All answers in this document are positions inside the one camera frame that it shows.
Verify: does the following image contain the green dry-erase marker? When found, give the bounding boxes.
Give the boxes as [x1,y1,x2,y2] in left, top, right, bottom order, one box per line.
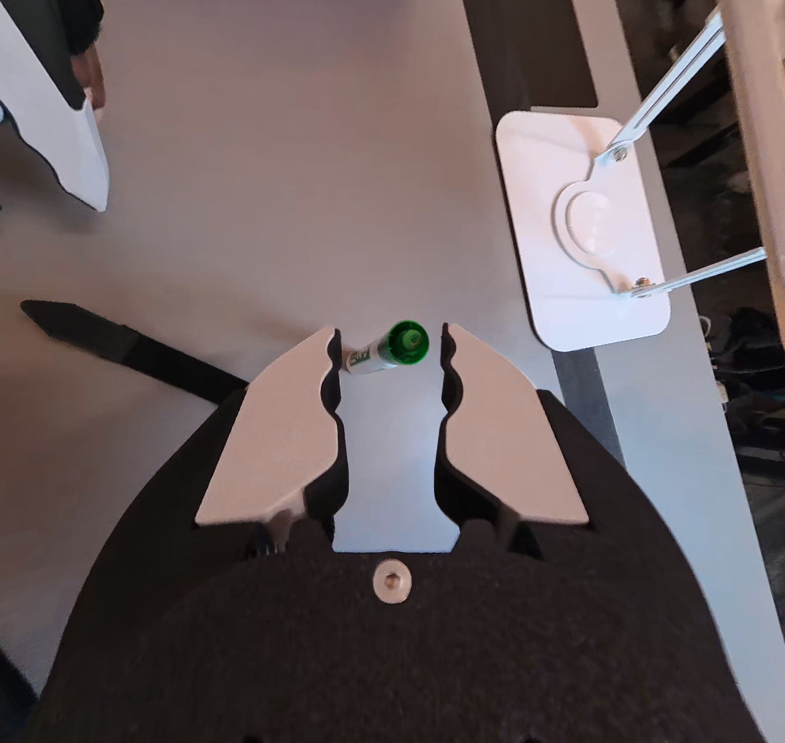
[341,320,430,377]

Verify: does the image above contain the person's left hand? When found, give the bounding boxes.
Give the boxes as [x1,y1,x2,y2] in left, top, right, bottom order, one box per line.
[70,46,108,112]

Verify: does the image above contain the black fabric strap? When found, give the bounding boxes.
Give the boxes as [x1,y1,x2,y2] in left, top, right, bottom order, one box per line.
[20,300,249,405]

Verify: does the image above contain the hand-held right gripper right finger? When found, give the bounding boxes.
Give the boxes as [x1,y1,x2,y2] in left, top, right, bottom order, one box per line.
[434,324,591,526]

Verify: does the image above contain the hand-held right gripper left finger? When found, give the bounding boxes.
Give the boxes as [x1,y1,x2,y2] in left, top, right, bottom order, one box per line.
[195,326,350,526]

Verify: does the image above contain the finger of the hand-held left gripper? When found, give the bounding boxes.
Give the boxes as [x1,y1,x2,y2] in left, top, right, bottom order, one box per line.
[0,1,111,212]

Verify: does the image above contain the white metal stand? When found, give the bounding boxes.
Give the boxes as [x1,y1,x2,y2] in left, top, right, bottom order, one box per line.
[496,10,767,353]

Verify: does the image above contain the black table mat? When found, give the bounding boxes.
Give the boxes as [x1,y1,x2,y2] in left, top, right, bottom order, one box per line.
[454,0,599,109]

